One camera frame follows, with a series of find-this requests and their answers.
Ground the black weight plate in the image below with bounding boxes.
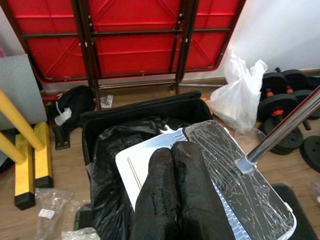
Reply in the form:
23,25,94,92
299,136,320,174
259,117,305,156

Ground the dark metal folding frame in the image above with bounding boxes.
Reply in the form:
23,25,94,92
69,0,198,112

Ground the red folding table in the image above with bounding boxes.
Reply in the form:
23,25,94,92
4,0,248,84

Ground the black dumbbell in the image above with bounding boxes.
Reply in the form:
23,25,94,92
256,71,301,126
282,69,320,106

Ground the yellow exercise frame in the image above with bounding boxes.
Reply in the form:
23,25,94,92
0,88,55,211

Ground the black rubbish bag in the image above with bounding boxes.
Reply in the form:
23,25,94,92
88,116,176,240

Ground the black bag with white cord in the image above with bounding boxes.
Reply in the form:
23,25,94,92
47,85,96,127

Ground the clear labelled plastic packet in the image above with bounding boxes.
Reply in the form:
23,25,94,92
34,187,74,240

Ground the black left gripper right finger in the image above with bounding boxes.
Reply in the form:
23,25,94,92
173,140,236,240

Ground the crumpled clear plastic bag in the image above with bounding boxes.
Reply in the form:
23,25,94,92
61,226,99,240

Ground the clear plastic scrap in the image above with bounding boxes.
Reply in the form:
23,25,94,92
309,181,320,200

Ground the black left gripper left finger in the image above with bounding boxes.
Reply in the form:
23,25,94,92
129,146,184,240

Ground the printed paper scrap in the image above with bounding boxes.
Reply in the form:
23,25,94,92
99,95,114,108

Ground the black fabric bin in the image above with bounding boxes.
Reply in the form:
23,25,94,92
79,91,215,227

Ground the white plastic bag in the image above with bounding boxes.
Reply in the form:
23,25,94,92
208,48,269,135

